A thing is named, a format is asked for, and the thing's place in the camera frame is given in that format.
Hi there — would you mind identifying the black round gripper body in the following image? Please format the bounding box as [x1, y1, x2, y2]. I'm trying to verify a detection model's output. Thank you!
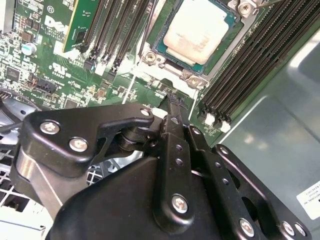
[46, 156, 235, 240]

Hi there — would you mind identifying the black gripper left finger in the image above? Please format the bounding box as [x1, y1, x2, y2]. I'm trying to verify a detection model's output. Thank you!
[9, 92, 197, 232]

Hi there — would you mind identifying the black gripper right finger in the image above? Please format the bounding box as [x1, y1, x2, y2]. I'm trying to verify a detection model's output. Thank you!
[178, 98, 313, 240]

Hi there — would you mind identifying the thin metal locking lever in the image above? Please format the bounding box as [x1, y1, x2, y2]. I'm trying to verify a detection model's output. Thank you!
[137, 0, 157, 62]
[254, 0, 286, 10]

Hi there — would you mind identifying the silver topped CPU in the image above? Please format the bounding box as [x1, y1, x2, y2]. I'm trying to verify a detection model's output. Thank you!
[152, 0, 238, 76]

